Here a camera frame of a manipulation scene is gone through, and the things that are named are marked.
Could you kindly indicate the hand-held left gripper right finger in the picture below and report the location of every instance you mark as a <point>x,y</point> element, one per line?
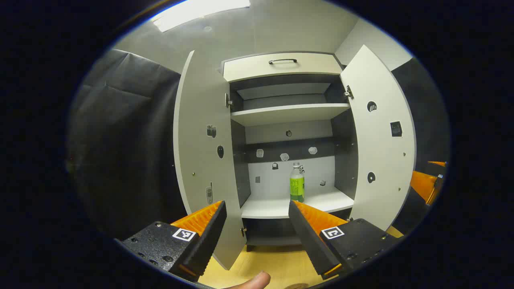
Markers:
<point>307,237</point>

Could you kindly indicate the black backdrop cloth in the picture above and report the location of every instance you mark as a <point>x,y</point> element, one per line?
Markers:
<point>120,140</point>

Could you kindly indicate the white cabinet drawer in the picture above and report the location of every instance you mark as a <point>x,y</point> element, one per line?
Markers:
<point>249,70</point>

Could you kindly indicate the white grey cabinet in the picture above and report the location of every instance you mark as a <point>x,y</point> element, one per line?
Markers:
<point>273,176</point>

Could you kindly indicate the white cabinet shelf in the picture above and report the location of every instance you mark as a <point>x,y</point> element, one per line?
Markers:
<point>289,114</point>

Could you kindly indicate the green label bottle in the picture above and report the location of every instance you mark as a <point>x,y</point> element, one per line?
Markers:
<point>297,186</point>

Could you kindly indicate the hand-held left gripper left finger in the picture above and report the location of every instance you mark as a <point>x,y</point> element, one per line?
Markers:
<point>209,237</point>

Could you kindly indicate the white cabinet door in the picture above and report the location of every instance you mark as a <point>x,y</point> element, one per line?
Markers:
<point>200,140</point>
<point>381,160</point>

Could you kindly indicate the ceiling light panel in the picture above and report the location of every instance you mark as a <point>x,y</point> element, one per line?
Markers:
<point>192,12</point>

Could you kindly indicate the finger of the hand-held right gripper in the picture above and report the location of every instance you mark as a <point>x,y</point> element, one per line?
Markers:
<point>423,186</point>
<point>437,163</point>

